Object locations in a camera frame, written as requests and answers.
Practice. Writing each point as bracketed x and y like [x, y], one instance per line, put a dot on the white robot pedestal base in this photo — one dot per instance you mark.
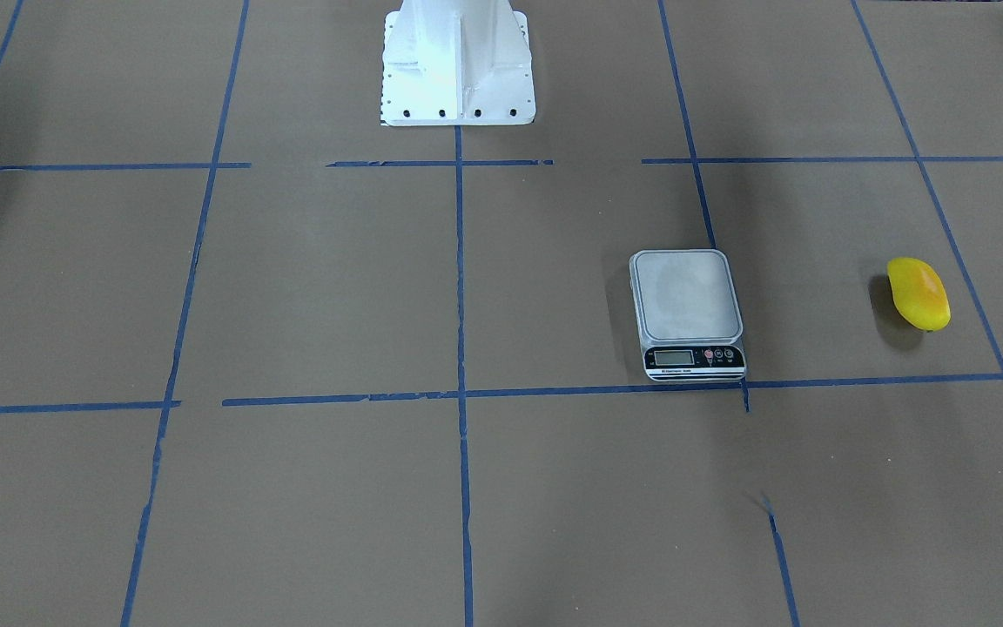
[448, 63]

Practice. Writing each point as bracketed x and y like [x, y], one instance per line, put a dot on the yellow mango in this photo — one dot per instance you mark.
[918, 294]

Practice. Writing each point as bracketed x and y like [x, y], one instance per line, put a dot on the silver digital kitchen scale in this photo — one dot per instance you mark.
[688, 318]

